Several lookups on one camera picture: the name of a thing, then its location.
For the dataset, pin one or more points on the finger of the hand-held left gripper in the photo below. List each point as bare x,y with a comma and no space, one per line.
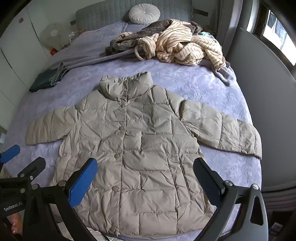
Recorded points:
9,153
33,167

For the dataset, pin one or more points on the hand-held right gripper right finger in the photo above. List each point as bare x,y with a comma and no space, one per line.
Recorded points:
205,183

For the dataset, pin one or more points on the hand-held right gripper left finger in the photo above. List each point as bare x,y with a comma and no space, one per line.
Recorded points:
83,182

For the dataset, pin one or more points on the beige puffer jacket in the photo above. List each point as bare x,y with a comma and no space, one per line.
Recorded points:
138,143

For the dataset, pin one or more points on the dark green folded clothes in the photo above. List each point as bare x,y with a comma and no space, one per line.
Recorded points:
46,80

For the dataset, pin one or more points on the person's left hand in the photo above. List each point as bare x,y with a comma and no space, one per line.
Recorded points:
15,223

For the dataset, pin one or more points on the white wardrobe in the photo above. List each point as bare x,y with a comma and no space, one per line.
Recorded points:
16,58

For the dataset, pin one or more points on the grey lavender garment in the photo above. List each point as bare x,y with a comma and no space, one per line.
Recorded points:
223,74

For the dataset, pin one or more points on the white electric fan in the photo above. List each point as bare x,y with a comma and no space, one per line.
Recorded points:
54,37

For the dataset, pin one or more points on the cream striped fleece robe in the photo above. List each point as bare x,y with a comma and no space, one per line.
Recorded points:
182,44

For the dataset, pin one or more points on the brown grey fleece garment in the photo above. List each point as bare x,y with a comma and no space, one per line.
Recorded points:
129,40

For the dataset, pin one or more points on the teal cloth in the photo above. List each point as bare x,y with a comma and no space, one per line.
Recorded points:
206,34

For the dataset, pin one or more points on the grey quilted headboard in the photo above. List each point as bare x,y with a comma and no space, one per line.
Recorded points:
101,14

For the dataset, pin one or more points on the window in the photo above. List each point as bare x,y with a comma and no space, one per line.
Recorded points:
272,25

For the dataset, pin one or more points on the round grey pillow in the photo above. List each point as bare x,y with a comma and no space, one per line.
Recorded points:
144,13

